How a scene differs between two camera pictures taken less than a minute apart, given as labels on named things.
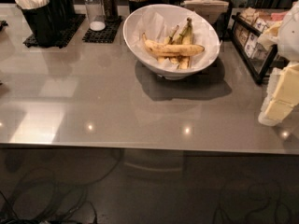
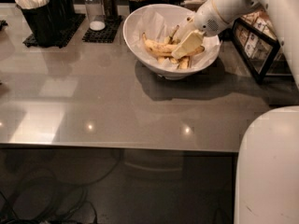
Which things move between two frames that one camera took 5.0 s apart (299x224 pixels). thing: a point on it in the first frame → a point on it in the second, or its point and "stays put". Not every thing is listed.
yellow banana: [167, 49] stays put
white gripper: [290, 38] → [207, 20]
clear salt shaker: [95, 13] stays put
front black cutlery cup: [36, 8] stays put
